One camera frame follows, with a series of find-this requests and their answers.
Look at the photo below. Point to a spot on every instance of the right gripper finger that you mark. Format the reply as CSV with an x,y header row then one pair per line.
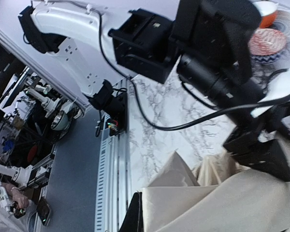
x,y
133,221

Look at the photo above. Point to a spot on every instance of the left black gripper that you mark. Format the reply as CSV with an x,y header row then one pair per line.
x,y
268,157

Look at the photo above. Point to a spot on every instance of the cream and black umbrella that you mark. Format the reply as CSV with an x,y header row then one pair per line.
x,y
249,201

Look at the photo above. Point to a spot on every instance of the red patterned bowl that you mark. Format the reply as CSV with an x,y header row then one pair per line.
x,y
266,46

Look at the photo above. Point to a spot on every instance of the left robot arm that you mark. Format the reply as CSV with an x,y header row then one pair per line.
x,y
207,43

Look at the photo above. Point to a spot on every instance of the person in background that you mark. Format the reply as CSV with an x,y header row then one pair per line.
x,y
8,221

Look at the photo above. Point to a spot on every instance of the orange bowl white inside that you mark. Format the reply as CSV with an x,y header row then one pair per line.
x,y
268,11

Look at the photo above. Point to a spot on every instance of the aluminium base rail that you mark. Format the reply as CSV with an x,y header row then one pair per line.
x,y
113,193

